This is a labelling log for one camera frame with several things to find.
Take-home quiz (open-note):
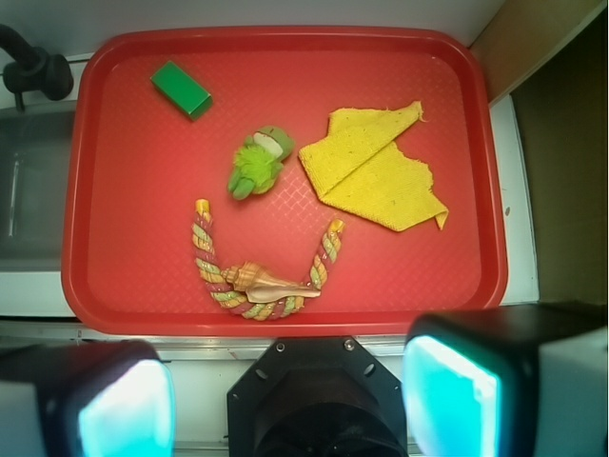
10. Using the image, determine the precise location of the green plush frog toy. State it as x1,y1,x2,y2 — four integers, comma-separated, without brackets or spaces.
227,125,295,201

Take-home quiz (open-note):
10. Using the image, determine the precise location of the red plastic tray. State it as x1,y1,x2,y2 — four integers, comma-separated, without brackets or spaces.
61,27,507,337

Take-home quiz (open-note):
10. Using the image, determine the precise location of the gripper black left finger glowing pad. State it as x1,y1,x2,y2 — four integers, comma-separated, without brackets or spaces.
1,341,176,456

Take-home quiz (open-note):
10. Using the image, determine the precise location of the tan spiral seashell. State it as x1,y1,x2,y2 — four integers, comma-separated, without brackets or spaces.
221,262,321,304

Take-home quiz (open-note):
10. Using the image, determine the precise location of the yellow folded cloth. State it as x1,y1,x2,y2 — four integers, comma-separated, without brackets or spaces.
299,101,449,232

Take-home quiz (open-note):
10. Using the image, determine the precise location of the stainless steel sink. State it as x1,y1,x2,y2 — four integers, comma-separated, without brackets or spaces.
1,102,75,272

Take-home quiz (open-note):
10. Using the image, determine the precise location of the green rectangular block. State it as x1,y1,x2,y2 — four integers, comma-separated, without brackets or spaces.
150,61,213,121

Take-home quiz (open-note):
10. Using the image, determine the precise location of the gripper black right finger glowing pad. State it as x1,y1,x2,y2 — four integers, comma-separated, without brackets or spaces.
403,303,608,456

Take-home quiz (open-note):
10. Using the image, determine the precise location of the multicolour twisted rope toy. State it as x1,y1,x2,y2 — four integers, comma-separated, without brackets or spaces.
191,199,345,322

